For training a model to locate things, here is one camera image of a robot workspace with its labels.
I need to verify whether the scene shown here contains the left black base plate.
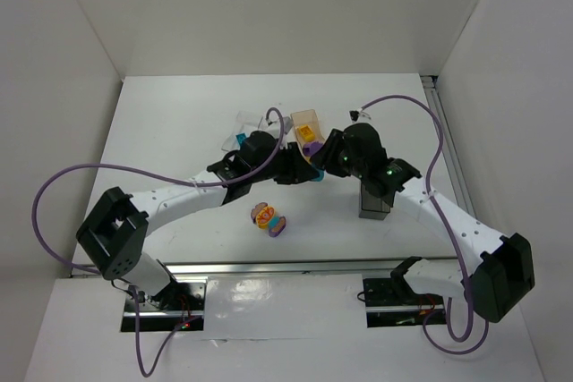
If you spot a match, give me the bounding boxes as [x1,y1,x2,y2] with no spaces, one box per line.
[138,276,207,333]

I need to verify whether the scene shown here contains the teal rectangular lego brick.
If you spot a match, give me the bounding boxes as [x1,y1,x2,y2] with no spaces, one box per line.
[235,133,247,145]

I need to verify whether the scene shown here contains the purple rounded lego brick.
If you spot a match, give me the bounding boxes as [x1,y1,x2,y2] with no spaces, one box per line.
[302,140,323,158]

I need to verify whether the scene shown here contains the yellow square lego brick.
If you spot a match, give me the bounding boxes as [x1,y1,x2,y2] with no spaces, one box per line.
[296,124,316,142]

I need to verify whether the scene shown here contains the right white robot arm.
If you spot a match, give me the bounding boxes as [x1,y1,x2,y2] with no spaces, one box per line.
[311,123,535,323]

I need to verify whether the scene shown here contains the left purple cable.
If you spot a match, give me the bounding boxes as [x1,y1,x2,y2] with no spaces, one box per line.
[31,106,287,378]

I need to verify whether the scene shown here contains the aluminium table rail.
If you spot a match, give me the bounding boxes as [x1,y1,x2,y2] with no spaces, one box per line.
[69,258,458,279]

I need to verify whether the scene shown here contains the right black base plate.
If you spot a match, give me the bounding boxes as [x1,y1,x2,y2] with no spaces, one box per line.
[356,277,446,328]

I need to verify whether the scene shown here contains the clear plastic container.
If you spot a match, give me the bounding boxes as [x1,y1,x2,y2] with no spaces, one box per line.
[221,111,263,152]

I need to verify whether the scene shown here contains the small teal lego brick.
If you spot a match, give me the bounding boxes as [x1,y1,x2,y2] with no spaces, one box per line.
[267,216,279,230]

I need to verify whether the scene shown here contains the orange plastic container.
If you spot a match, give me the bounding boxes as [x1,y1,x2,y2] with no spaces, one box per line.
[290,109,325,153]

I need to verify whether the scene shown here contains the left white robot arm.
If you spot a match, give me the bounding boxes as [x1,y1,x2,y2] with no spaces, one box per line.
[76,132,320,309]

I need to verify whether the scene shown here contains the right side aluminium rail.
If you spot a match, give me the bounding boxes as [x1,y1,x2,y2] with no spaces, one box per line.
[420,73,492,270]

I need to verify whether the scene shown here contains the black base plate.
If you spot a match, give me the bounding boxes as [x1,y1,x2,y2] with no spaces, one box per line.
[356,277,446,328]
[138,276,207,333]

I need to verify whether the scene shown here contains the grey plastic container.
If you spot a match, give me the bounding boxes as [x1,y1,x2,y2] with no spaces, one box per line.
[358,183,391,221]

